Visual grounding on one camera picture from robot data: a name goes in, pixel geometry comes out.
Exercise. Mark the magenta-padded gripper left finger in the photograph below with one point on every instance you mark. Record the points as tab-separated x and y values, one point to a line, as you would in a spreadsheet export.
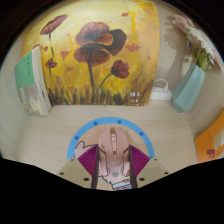
87	160

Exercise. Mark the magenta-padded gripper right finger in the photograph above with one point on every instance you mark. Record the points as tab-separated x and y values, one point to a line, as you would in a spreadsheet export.
139	160

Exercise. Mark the pink computer mouse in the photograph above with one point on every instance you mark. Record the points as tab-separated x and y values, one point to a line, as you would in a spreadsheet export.
113	151

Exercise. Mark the round cartoon mouse pad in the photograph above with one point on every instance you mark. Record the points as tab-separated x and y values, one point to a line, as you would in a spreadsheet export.
86	131

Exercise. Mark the orange book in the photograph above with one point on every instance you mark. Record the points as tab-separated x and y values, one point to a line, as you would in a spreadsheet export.
210	143

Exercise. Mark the pale green faceted vase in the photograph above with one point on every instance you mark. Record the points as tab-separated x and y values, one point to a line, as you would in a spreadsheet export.
188	90

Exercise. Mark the yellow poppy flower painting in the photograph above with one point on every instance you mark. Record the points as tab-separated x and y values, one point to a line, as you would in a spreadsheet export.
100	66

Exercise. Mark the green and white book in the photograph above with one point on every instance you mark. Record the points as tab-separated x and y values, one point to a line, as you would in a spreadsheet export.
31	83

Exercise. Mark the pink and white flower bouquet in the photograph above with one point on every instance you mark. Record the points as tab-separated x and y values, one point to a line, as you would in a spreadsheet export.
203	43

